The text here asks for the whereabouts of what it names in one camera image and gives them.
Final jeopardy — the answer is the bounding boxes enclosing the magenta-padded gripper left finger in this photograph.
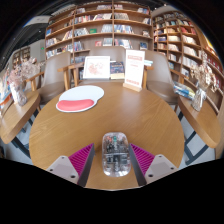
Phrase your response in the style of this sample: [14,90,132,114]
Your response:
[46,143,96,188]

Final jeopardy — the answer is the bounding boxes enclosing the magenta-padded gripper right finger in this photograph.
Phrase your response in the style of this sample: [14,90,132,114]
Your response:
[128,143,178,187]

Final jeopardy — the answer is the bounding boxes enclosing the transparent computer mouse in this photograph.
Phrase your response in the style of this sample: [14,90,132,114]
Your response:
[101,131,132,178]

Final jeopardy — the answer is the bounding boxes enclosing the white mouse pad red rest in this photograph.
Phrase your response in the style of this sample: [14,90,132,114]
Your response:
[55,85,105,113]

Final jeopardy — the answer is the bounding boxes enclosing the round wooden side table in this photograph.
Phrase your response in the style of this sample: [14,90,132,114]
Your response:
[177,94,223,164]
[0,89,42,158]

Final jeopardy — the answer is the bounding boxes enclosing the blue magazine stack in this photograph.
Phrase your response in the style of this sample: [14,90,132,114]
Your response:
[172,81,196,100]

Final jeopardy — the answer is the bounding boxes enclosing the glass vase dried pale flowers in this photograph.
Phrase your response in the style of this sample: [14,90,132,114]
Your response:
[190,50,218,112]

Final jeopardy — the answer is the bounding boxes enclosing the beige upholstered wooden armchair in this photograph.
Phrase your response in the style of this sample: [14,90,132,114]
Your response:
[143,49,181,106]
[68,45,154,88]
[25,51,74,104]

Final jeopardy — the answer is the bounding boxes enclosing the white orange sign wooden base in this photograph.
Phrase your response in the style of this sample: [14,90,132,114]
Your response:
[122,49,146,93]

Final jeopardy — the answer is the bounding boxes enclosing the dark cover book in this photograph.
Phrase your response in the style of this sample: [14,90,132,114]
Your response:
[109,61,126,80]

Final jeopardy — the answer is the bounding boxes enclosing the white framed picture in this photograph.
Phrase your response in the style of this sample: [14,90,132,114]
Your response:
[82,55,111,80]

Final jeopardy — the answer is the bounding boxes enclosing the small white table card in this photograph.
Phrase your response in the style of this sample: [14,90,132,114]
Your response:
[9,82,19,104]

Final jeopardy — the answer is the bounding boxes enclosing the orange display shelf with books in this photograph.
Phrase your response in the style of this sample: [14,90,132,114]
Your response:
[0,73,14,118]

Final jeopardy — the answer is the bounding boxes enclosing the small distant bookshelf unit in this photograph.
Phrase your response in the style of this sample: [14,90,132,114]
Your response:
[12,46,32,69]

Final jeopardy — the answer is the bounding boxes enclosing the tall wooden bookshelf unit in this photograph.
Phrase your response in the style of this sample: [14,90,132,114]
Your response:
[152,9,224,111]

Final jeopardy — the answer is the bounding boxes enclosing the wide wooden bookshelf unit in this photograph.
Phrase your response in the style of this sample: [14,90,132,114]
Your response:
[44,1,154,64]

